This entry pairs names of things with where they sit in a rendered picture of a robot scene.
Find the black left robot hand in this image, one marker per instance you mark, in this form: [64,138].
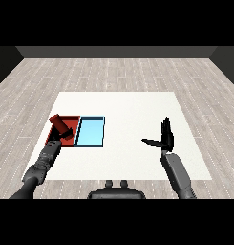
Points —
[58,135]

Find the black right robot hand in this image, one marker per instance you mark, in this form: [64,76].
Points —
[166,137]

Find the red can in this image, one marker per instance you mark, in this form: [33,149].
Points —
[60,125]

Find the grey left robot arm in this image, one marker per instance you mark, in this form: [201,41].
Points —
[45,159]

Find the red shallow open box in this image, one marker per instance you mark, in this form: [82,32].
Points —
[70,126]

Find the light blue shallow open box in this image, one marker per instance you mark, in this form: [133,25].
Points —
[90,131]

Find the dark grey robot body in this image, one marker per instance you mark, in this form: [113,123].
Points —
[116,192]

